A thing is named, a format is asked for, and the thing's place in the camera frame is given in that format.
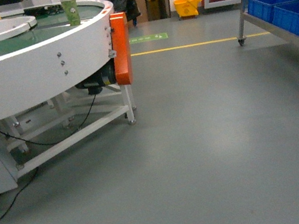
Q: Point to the blue crate on cart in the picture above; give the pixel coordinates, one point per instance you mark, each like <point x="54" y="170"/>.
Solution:
<point x="264" y="9"/>
<point x="286" y="16"/>

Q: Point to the white round conveyor machine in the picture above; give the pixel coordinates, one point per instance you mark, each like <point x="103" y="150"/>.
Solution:
<point x="57" y="84"/>

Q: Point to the orange motor guard cover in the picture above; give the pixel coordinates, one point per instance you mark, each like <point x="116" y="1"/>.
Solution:
<point x="120" y="44"/>

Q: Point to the yellow mop bucket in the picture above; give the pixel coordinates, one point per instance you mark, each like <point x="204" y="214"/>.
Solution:
<point x="186" y="8"/>

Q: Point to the green paper cup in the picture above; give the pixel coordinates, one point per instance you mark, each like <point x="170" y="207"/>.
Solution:
<point x="71" y="10"/>

